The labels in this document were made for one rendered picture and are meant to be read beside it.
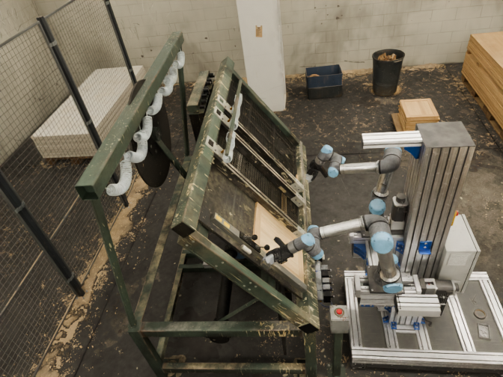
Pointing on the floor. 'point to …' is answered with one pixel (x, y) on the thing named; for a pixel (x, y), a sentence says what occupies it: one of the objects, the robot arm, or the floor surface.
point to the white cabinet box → (263, 50)
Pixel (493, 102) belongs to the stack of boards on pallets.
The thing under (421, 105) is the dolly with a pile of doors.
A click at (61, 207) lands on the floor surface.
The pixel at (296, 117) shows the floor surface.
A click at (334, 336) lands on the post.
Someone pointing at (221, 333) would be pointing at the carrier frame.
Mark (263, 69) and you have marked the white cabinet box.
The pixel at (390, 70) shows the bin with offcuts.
